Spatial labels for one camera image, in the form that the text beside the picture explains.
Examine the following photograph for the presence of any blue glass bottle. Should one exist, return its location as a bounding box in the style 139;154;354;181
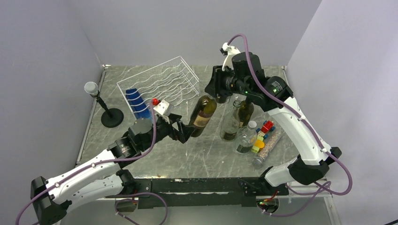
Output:
125;88;151;119

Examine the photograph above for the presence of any white wire wine rack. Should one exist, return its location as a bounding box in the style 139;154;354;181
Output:
117;56;200;118

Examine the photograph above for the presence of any labelled dark wine bottle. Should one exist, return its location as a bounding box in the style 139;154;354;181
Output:
189;95;217;137

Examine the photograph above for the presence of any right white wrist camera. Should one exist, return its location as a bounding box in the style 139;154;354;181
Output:
220;42;241;71

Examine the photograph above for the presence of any glitter filled tube bottle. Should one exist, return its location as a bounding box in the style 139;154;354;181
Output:
252;131;283;169

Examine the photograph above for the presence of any olive green wine bottle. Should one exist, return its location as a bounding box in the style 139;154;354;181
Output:
238;100;254;128

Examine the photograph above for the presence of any small clear round bottle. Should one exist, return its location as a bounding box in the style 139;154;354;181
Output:
234;120;257;154

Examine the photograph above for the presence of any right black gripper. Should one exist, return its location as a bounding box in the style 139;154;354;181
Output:
205;64;252;98

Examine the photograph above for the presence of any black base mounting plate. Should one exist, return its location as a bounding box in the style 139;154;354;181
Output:
133;177;289;209

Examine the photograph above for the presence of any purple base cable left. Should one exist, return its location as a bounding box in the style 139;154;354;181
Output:
114;192;168;225

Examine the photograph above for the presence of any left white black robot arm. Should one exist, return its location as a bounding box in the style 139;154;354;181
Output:
31;113;195;225

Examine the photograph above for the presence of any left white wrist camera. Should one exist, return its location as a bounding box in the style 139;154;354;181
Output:
154;99;174;124

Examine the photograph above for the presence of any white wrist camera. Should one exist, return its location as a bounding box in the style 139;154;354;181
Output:
220;42;241;71
154;99;174;124

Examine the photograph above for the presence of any clear glass bottle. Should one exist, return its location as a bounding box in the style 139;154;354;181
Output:
220;99;241;142

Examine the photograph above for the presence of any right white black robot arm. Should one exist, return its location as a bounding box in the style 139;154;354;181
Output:
205;51;342;195

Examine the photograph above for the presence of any black microphone on stand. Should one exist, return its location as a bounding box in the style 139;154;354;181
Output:
84;82;124;128

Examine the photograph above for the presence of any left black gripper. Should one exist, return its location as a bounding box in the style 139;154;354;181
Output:
140;113;197;151

